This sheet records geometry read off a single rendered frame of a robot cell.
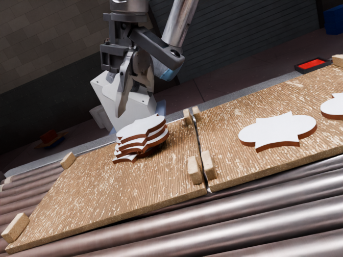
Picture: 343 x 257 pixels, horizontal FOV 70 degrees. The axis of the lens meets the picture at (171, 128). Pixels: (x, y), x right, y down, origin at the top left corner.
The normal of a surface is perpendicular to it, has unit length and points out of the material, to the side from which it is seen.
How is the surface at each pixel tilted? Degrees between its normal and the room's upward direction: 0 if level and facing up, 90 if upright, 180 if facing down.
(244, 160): 0
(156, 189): 0
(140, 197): 0
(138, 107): 90
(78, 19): 90
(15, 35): 90
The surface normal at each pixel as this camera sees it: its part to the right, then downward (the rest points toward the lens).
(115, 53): -0.40, 0.41
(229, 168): -0.37, -0.85
